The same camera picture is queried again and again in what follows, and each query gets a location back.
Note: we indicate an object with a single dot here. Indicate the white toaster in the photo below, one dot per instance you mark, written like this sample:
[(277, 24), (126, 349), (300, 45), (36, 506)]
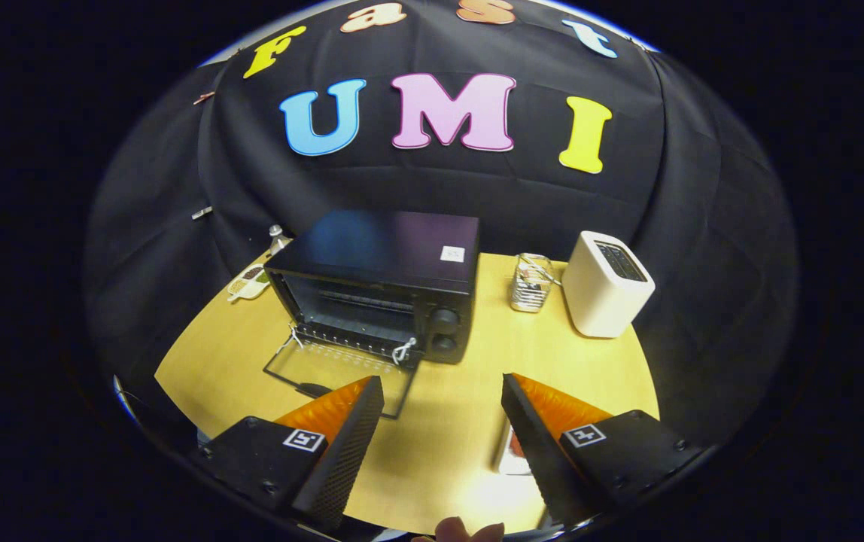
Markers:
[(601, 301)]

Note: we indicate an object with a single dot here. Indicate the clear glass jar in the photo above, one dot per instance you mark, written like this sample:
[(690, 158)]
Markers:
[(530, 290)]

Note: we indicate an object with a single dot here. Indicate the red cloth clip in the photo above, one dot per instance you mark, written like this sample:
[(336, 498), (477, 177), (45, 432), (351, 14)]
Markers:
[(203, 98)]

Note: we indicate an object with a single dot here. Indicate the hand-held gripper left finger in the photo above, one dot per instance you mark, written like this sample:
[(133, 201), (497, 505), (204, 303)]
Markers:
[(345, 459)]

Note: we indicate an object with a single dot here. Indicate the black toaster oven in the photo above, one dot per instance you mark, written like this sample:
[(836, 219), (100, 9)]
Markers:
[(387, 248)]

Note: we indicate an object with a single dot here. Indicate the small white rectangular plate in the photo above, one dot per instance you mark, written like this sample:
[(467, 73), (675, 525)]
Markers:
[(511, 467)]

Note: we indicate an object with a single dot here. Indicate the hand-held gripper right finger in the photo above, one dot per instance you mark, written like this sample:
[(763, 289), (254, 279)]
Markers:
[(537, 459)]

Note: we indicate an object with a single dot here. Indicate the black backdrop cloth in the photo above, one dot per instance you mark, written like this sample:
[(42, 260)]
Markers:
[(522, 188)]

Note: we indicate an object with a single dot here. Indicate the white divided seasoning dish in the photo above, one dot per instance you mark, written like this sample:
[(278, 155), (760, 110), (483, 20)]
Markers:
[(247, 286)]

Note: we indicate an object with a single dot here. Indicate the red steak piece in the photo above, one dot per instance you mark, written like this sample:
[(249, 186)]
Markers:
[(515, 446)]

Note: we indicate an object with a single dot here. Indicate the silver cloth clip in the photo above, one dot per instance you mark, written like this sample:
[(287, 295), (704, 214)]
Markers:
[(202, 213)]

